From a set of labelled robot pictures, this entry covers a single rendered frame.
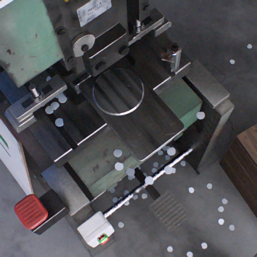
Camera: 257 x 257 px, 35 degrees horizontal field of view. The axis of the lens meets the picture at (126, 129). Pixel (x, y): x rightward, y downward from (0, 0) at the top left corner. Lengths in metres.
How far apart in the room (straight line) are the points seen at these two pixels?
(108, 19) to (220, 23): 1.28
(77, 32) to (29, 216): 0.43
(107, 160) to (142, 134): 0.17
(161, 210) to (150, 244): 0.20
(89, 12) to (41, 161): 0.50
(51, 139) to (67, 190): 0.14
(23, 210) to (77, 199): 0.16
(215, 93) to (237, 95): 0.73
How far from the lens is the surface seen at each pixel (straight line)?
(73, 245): 1.72
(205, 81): 1.18
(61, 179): 1.10
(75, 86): 1.03
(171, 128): 0.97
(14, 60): 0.67
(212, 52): 1.98
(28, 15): 0.62
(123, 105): 0.99
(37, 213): 0.97
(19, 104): 1.07
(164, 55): 1.04
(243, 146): 1.45
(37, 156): 1.15
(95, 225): 1.08
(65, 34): 0.72
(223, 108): 1.18
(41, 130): 1.08
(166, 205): 1.55
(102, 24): 0.84
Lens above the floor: 1.69
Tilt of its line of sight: 70 degrees down
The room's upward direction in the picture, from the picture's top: 7 degrees counter-clockwise
